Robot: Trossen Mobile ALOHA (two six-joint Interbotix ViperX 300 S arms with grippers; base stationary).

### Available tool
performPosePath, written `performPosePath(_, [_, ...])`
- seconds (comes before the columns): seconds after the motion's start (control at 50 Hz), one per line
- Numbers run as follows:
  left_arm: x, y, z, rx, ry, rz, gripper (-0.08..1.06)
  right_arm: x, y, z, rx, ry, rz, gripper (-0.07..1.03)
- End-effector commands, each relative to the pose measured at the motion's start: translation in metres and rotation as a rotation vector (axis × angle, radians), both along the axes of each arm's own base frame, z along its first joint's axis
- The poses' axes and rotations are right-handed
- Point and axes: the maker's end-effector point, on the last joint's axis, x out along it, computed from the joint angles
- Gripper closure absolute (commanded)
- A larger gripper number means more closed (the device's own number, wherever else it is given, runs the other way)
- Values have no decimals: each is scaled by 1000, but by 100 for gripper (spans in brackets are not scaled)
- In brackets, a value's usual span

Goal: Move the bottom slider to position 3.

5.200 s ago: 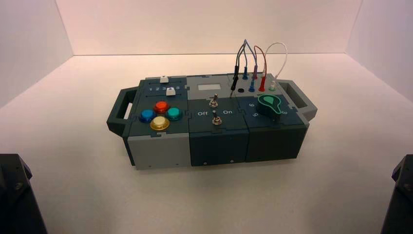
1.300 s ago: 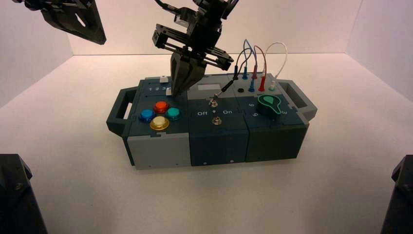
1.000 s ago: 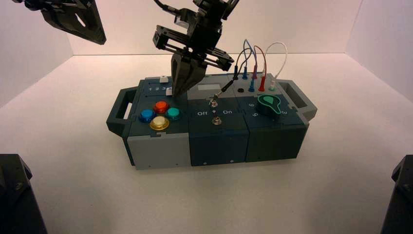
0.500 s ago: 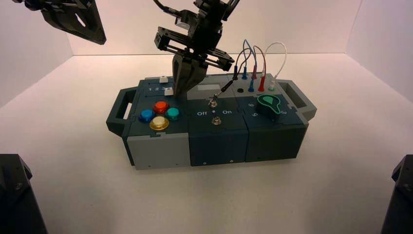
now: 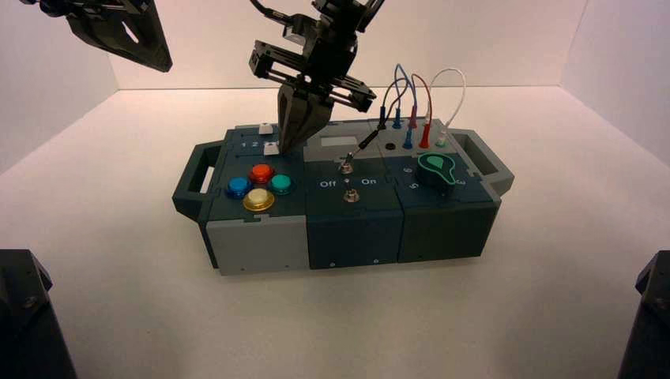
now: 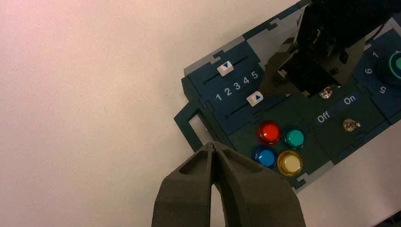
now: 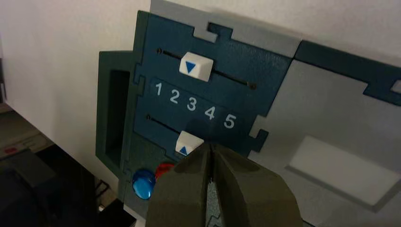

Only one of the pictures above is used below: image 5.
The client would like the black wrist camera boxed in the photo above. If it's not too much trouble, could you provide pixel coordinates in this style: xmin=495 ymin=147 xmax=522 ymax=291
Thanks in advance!
xmin=280 ymin=13 xmax=318 ymax=52

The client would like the green pointer rotary knob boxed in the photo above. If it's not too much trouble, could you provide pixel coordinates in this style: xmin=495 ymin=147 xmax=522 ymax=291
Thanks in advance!
xmin=416 ymin=152 xmax=460 ymax=197

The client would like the blue round push button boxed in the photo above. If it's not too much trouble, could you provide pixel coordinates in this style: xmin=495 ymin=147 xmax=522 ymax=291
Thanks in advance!
xmin=224 ymin=177 xmax=253 ymax=200

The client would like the orange round push button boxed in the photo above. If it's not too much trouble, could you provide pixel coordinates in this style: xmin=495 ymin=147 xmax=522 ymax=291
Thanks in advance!
xmin=248 ymin=163 xmax=275 ymax=186

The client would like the green round push button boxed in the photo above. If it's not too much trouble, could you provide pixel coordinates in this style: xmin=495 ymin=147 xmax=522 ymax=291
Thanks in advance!
xmin=268 ymin=174 xmax=295 ymax=197

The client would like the black jumper cable with plugs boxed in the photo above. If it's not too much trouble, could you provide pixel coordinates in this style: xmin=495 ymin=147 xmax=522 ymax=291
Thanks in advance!
xmin=346 ymin=77 xmax=410 ymax=158

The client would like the dark green grey control box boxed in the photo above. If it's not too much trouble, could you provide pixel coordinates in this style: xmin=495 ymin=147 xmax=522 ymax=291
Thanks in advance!
xmin=171 ymin=118 xmax=516 ymax=276

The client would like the blue jumper cable with plugs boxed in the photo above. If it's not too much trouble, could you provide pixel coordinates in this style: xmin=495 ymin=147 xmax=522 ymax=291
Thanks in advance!
xmin=392 ymin=63 xmax=419 ymax=151

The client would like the red jumper cable with plugs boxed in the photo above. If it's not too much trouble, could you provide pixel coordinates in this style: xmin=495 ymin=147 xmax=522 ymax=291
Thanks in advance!
xmin=408 ymin=73 xmax=434 ymax=149

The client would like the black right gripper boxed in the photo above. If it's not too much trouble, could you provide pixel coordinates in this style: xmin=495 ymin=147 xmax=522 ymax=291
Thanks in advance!
xmin=247 ymin=14 xmax=378 ymax=155

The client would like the white jumper cable with plugs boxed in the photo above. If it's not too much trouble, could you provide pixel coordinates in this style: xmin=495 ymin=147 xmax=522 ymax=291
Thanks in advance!
xmin=424 ymin=68 xmax=467 ymax=148

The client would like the yellow round push button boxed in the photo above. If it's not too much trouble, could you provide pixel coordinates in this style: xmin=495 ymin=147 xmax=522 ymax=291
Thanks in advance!
xmin=243 ymin=189 xmax=276 ymax=213

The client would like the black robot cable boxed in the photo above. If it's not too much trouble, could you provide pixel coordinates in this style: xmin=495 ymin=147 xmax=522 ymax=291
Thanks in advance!
xmin=249 ymin=0 xmax=295 ymax=25

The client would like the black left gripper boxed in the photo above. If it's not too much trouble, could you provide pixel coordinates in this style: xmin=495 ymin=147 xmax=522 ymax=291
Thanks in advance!
xmin=20 ymin=0 xmax=174 ymax=73

